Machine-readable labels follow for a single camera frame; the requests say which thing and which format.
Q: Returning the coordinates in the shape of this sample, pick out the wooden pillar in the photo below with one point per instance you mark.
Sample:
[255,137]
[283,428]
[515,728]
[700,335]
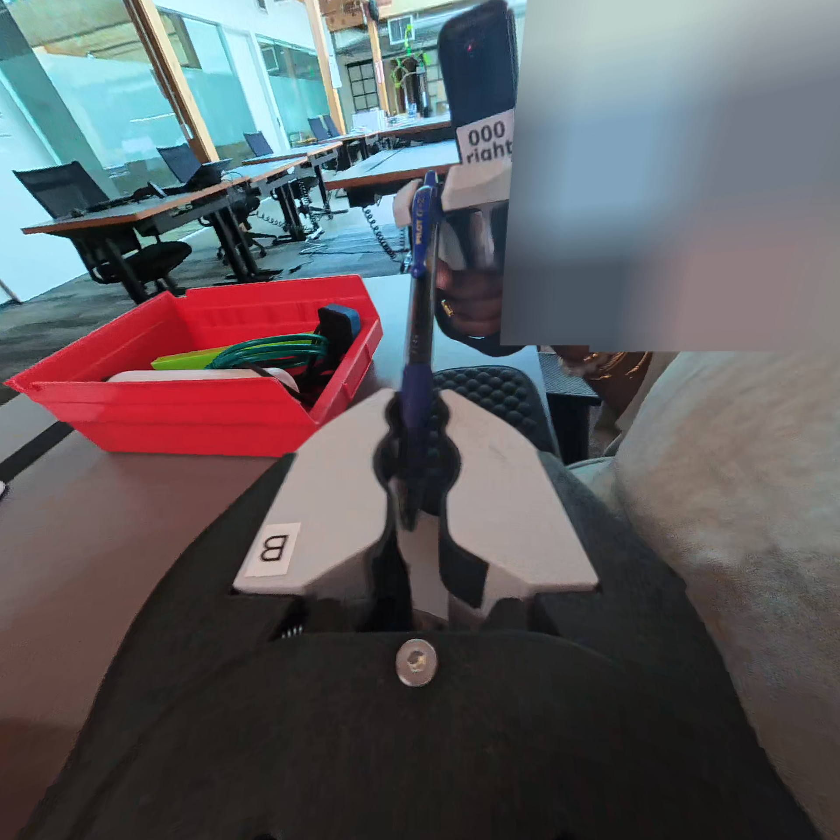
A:
[174,85]
[325,65]

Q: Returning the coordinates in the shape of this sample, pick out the lime green flat box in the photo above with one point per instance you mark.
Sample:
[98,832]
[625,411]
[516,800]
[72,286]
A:
[180,359]

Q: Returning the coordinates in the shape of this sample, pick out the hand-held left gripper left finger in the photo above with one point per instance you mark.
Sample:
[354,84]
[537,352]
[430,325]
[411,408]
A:
[315,499]

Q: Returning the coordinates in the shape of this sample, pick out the wooden office desk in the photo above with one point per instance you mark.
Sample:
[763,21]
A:
[394,167]
[289,157]
[131,213]

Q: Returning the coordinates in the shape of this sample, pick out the black office chair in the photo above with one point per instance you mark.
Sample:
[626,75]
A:
[236,216]
[59,190]
[257,143]

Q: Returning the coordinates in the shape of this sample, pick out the white flat box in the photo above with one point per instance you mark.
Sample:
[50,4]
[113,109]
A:
[184,376]

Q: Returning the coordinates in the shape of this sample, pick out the blue pen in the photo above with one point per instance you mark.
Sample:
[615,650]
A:
[420,315]

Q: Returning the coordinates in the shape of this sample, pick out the person's right hand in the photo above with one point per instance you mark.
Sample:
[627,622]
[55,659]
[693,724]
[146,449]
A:
[472,302]

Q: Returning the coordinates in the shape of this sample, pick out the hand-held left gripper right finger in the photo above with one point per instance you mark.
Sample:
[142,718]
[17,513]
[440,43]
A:
[512,505]

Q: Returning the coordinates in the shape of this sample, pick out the black quilted chair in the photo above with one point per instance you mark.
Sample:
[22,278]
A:
[499,400]

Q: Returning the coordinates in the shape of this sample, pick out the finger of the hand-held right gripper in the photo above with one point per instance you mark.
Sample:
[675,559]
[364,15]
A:
[469,187]
[405,203]

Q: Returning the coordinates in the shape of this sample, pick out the black and blue block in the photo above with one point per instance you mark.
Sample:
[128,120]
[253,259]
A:
[338,328]

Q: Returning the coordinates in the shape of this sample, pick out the red plastic bin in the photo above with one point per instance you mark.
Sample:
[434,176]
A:
[197,420]

